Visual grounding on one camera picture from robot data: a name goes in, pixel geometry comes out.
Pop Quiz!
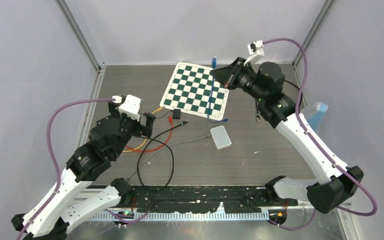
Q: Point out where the short black ethernet cable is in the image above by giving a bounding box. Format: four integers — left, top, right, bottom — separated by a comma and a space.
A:
254, 99, 262, 124

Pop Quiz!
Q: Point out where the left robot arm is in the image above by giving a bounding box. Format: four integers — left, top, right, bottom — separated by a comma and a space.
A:
11, 99, 155, 240

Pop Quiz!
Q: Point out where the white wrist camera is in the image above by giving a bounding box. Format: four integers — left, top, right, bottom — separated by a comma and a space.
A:
112, 94, 142, 122
244, 40, 265, 65

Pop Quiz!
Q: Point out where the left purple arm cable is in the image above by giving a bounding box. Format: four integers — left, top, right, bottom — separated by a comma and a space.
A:
14, 96, 153, 240

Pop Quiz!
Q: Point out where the black looped ethernet cable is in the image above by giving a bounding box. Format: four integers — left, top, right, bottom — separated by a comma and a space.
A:
283, 78, 304, 110

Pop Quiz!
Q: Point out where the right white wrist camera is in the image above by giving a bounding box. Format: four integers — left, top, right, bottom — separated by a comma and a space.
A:
244, 40, 265, 65

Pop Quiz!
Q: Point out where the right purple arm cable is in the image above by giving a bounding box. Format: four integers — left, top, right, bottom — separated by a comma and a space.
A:
262, 38, 378, 218

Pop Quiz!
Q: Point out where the blue ethernet cable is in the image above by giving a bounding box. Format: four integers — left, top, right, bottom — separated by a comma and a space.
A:
206, 56, 230, 124

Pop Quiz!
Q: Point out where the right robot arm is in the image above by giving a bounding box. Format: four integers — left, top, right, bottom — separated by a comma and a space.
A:
210, 57, 364, 214

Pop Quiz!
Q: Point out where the red ethernet cable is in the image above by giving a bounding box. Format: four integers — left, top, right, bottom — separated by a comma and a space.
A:
125, 114, 174, 154

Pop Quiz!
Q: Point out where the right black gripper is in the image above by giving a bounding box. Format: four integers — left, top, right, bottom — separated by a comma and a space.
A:
209, 57, 267, 103

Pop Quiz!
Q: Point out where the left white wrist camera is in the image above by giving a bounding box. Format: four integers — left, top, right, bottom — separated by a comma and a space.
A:
112, 94, 142, 122

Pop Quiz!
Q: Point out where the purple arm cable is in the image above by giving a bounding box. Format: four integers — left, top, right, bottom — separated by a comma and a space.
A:
14, 96, 153, 240
262, 38, 378, 218

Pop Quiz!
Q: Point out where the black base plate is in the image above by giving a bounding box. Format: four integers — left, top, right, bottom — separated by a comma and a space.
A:
120, 185, 298, 214

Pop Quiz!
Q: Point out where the white router box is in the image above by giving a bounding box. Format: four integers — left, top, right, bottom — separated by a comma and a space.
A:
210, 125, 232, 150

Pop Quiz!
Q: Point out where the green white chessboard mat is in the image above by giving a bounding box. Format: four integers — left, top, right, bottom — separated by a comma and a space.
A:
159, 62, 229, 121

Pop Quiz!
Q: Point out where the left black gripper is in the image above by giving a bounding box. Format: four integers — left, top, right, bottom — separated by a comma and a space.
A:
111, 98, 156, 158

